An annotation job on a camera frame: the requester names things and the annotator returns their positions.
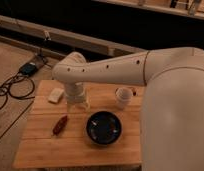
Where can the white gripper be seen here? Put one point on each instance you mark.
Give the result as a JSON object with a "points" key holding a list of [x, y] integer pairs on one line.
{"points": [[75, 93]]}

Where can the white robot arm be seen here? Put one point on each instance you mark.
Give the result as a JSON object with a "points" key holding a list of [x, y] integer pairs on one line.
{"points": [[172, 110]]}

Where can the red chili pepper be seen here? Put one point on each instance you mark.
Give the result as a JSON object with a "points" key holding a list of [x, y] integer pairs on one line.
{"points": [[60, 125]]}

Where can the white sponge block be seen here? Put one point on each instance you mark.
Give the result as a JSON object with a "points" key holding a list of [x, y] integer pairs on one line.
{"points": [[55, 95]]}

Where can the black round bowl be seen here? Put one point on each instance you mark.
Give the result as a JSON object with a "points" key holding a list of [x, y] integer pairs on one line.
{"points": [[103, 128]]}

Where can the wooden board table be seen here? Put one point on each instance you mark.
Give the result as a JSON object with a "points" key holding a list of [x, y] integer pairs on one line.
{"points": [[40, 148]]}

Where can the white paper cup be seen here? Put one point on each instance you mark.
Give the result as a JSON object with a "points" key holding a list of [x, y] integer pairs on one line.
{"points": [[123, 97]]}

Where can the black power adapter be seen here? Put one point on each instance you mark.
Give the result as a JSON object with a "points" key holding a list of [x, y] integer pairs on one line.
{"points": [[28, 69]]}

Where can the wooden rail beam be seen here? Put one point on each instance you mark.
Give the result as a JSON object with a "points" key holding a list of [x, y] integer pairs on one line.
{"points": [[75, 40]]}

